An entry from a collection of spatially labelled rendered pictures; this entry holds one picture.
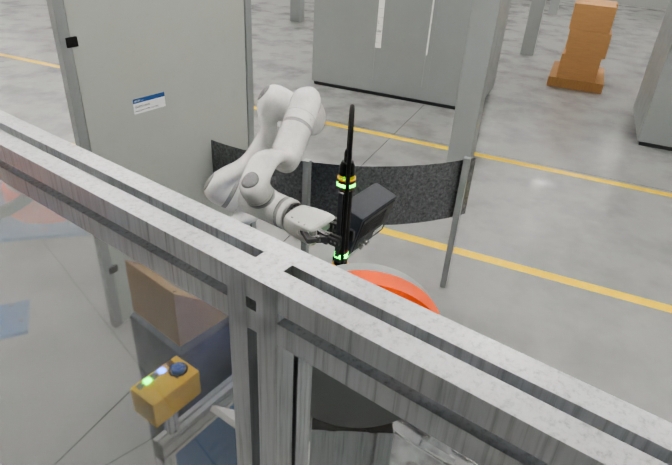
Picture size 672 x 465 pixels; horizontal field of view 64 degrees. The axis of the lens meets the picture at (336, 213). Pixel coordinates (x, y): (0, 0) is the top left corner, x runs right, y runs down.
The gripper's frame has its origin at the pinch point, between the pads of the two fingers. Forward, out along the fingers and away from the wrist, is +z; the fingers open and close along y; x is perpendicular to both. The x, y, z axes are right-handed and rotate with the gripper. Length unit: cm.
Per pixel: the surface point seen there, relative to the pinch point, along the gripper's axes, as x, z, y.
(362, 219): -32, -29, -58
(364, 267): 41, 40, 57
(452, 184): -76, -49, -195
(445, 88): -128, -218, -555
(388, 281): 41, 43, 58
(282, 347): 47, 45, 74
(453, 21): -45, -221, -555
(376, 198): -31, -33, -73
